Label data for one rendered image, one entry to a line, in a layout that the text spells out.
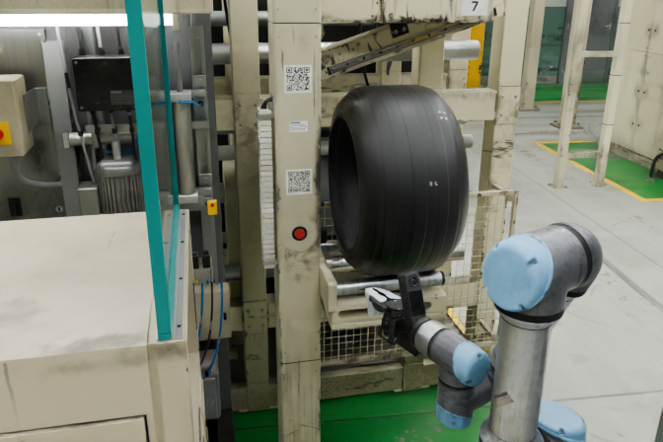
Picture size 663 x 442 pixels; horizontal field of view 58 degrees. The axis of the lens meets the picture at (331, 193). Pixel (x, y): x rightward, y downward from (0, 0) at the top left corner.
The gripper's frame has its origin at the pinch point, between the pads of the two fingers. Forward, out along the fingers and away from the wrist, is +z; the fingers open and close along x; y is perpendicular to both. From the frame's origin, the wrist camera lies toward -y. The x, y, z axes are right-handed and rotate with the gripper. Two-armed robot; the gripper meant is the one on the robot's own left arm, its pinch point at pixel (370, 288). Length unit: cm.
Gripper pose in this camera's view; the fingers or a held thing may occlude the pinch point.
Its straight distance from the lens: 146.7
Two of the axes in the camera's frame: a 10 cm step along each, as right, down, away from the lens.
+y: -1.2, 9.6, 2.5
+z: -5.6, -2.7, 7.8
